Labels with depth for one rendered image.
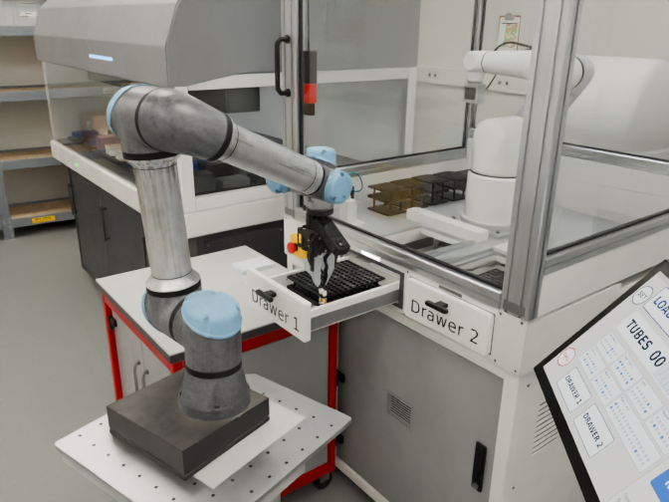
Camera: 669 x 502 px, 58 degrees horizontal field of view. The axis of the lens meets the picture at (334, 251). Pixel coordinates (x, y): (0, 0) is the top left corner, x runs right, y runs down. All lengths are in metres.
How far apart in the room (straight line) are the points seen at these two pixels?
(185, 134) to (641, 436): 0.86
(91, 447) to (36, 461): 1.31
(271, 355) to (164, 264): 0.66
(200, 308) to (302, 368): 0.78
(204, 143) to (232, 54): 1.24
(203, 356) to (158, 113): 0.47
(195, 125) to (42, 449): 1.88
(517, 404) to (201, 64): 1.53
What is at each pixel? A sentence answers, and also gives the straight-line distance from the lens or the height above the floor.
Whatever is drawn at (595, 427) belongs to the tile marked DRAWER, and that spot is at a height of 1.01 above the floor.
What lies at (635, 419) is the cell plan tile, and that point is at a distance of 1.00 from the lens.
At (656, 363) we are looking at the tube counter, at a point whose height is 1.11.
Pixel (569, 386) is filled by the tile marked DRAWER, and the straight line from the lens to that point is 1.14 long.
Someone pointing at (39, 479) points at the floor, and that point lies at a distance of 2.61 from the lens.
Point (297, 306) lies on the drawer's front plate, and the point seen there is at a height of 0.91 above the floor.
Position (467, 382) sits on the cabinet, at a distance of 1.68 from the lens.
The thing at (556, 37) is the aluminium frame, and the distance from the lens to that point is 1.33.
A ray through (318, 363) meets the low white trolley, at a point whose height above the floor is 0.55.
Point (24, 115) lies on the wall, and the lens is 5.59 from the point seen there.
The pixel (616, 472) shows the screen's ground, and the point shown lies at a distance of 0.97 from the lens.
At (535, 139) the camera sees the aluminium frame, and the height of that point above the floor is 1.36.
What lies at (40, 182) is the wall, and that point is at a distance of 5.69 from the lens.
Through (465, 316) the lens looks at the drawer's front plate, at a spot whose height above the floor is 0.90.
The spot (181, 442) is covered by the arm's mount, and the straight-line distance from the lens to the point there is 1.24.
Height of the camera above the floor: 1.58
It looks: 21 degrees down
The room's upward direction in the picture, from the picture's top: 1 degrees clockwise
